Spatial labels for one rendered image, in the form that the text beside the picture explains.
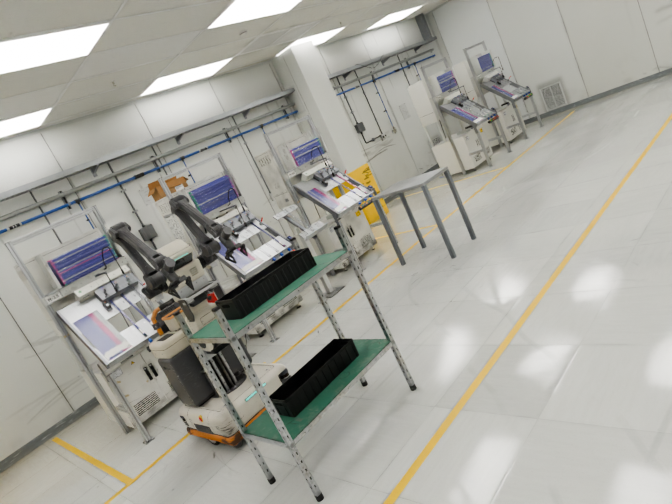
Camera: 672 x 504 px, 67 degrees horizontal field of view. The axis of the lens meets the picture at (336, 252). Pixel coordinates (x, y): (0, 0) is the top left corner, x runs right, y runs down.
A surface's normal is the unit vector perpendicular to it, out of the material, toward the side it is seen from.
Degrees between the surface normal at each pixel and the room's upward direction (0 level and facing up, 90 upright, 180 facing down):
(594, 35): 90
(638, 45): 90
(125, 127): 90
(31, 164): 90
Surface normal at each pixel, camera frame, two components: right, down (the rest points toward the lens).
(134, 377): 0.66, -0.14
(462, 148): -0.63, 0.45
